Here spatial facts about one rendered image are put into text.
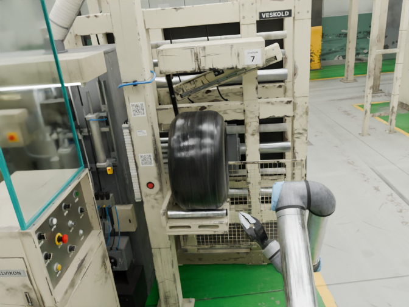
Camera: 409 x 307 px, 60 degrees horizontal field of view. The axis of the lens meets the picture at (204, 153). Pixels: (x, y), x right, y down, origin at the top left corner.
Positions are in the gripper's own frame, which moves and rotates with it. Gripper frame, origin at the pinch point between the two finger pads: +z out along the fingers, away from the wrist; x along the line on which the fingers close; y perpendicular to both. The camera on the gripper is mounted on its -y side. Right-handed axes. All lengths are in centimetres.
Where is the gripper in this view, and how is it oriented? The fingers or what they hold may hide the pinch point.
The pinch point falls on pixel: (240, 214)
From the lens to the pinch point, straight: 183.0
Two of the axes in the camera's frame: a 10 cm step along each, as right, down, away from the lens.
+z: -6.5, -6.9, 3.0
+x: 7.5, -5.7, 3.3
